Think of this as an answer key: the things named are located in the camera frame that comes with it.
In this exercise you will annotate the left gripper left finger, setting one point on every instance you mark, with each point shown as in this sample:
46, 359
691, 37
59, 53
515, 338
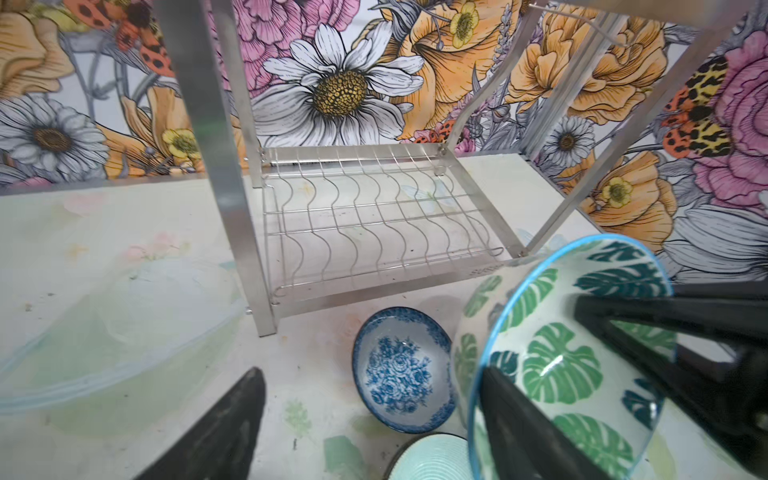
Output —
222, 443

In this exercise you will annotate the green leaf pattern bowl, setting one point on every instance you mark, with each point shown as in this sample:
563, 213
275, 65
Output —
520, 319

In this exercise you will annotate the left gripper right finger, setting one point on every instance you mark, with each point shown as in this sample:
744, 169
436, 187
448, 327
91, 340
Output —
525, 444

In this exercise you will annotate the steel two-tier dish rack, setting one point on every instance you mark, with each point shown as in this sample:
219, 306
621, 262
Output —
321, 202

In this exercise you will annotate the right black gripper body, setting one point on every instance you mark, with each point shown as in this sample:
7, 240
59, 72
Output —
727, 399

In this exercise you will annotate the mint green bowl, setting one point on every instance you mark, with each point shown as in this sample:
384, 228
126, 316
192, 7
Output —
437, 456

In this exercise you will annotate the blue floral bowl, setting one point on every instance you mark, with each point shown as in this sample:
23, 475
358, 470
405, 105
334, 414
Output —
401, 369

